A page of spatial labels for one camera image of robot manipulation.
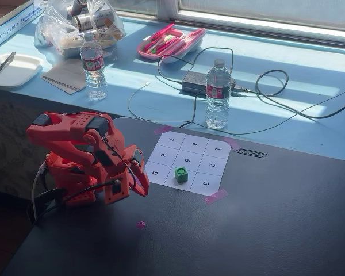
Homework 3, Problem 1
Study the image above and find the white robot USB cable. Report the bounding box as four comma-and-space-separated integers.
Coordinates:
31, 162, 48, 222

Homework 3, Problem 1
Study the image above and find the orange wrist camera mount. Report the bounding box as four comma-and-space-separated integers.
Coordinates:
104, 175, 131, 205

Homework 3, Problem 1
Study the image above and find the grey plastic knife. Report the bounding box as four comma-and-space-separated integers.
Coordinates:
0, 51, 17, 81

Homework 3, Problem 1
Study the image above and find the clear water bottle red label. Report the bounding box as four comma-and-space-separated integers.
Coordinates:
205, 59, 232, 130
79, 32, 108, 101

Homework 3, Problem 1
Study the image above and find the pink pencil case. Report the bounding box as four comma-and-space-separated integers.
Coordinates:
136, 22, 207, 64

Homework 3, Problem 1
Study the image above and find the pink marker pen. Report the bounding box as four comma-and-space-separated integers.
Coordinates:
151, 22, 175, 40

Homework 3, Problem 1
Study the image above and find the window frame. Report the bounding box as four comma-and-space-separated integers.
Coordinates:
112, 0, 345, 49

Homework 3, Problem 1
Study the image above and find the silver drink can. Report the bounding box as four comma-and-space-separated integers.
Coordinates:
71, 11, 116, 30

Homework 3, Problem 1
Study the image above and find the black power adapter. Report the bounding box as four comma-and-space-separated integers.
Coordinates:
181, 71, 236, 95

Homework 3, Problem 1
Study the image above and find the orange gripper body black motor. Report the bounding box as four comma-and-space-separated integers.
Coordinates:
120, 145, 146, 174

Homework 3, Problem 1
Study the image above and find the clear plastic bag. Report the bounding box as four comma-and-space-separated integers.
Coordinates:
33, 0, 127, 58

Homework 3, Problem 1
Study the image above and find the grey napkin stack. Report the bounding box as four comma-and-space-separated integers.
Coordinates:
41, 59, 87, 95

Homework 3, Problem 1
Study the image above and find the white numbered grid paper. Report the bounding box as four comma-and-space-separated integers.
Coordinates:
145, 131, 232, 196

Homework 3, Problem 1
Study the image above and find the black adapter cable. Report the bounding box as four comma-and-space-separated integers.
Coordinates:
189, 70, 345, 136
156, 47, 235, 129

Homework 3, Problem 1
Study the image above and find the Tide detergent cardboard box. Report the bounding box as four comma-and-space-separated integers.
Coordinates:
0, 0, 45, 52

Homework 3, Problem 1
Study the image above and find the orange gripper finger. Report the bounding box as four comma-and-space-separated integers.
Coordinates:
133, 162, 150, 198
128, 171, 143, 196

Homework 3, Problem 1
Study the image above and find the green cube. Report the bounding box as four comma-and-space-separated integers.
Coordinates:
174, 166, 189, 184

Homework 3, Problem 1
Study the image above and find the white foam plate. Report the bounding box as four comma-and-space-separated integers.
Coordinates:
0, 53, 44, 88

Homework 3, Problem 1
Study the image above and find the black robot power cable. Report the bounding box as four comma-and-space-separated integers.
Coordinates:
27, 178, 124, 227

